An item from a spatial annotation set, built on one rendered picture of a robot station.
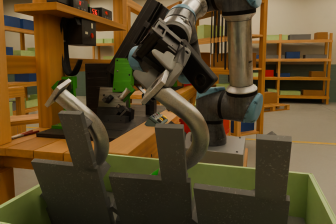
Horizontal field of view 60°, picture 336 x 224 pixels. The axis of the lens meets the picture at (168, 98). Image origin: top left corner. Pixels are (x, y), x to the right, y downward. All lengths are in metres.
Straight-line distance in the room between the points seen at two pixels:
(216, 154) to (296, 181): 0.38
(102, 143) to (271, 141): 0.32
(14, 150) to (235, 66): 0.97
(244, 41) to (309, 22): 9.84
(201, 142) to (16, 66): 1.29
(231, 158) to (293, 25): 9.78
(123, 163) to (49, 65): 0.95
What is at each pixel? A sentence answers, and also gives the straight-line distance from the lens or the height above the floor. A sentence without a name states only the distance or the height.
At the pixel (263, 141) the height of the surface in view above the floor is 1.13.
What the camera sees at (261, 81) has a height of 1.00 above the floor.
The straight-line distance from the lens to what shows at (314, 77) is 10.25.
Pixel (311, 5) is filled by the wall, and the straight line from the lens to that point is 10.97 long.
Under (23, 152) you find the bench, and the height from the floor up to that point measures 0.87.
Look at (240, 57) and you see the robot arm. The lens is 1.06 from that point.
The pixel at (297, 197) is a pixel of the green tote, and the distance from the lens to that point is 0.85.
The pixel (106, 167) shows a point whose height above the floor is 1.01.
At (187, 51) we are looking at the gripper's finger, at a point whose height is 1.25.
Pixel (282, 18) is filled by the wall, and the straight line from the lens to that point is 10.74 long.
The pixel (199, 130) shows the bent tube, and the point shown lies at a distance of 0.49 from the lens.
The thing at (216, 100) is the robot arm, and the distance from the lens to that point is 1.15.
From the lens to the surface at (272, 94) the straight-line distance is 8.77.
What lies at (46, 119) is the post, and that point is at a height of 0.93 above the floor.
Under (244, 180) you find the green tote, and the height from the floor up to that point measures 0.93.
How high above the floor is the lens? 1.23
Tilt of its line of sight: 6 degrees down
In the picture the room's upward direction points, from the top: straight up
